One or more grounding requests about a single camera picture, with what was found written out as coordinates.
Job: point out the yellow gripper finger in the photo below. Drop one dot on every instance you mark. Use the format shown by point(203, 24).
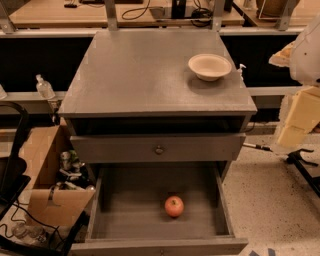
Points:
point(282, 57)
point(303, 116)

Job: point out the red apple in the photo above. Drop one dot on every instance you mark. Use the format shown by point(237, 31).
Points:
point(174, 206)

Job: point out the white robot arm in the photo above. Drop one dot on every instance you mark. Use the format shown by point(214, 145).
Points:
point(304, 68)

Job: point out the closed grey upper drawer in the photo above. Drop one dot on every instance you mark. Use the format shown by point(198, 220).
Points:
point(140, 148)

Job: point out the grey wooden drawer cabinet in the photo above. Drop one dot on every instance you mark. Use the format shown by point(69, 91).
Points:
point(138, 82)

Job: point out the round metal drawer knob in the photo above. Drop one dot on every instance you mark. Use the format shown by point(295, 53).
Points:
point(159, 150)

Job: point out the open grey middle drawer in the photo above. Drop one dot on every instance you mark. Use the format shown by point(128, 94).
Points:
point(128, 216)

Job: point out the small white pump bottle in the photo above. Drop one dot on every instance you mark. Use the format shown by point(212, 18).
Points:
point(241, 70)

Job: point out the black floor stand tool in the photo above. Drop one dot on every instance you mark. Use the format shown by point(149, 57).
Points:
point(295, 158)

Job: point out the white paper bowl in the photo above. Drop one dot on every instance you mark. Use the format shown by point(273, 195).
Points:
point(209, 67)

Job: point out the clear sanitizer bottle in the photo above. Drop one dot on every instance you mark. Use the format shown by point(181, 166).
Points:
point(44, 88)

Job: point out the brown cardboard box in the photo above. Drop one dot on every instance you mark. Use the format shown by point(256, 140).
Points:
point(48, 203)

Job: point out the black chair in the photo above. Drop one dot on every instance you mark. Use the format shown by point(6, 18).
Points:
point(12, 168)

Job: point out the wooden desk with cables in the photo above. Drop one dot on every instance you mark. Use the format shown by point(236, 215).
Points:
point(71, 14)

